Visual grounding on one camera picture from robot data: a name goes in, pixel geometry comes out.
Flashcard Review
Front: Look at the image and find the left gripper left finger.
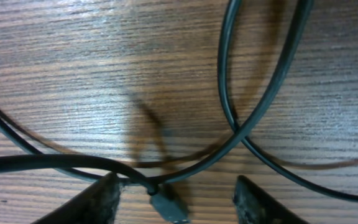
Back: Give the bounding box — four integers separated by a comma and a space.
34, 172, 121, 224

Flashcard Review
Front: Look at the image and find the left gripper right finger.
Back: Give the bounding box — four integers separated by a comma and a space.
232, 175, 308, 224

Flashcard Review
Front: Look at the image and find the black multi-plug cable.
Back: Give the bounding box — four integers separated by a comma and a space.
0, 0, 358, 224

